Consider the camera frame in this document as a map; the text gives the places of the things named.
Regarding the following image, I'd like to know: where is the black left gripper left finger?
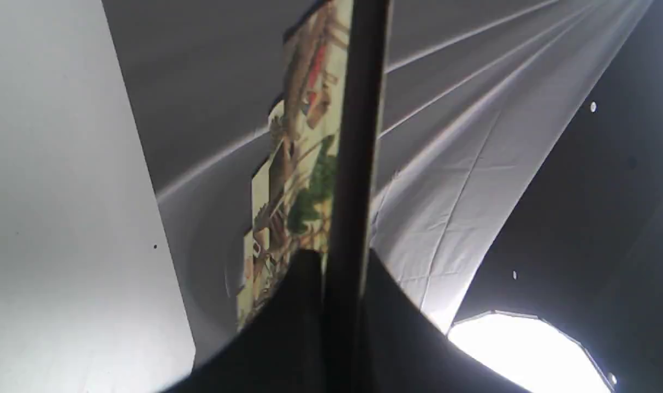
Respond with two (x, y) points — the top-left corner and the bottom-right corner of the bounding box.
(168, 249), (325, 392)

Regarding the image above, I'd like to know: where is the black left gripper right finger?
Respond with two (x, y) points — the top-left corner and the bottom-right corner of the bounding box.
(359, 249), (524, 392)

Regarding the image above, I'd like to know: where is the cream paper folding fan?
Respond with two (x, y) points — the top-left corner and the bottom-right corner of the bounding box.
(235, 1), (391, 392)

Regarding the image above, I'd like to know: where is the bright octagonal softbox light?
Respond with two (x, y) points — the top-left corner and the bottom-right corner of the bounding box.
(447, 310), (618, 392)

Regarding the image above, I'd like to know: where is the grey fabric backdrop curtain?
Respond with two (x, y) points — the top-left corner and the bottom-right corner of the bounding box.
(103, 1), (651, 365)

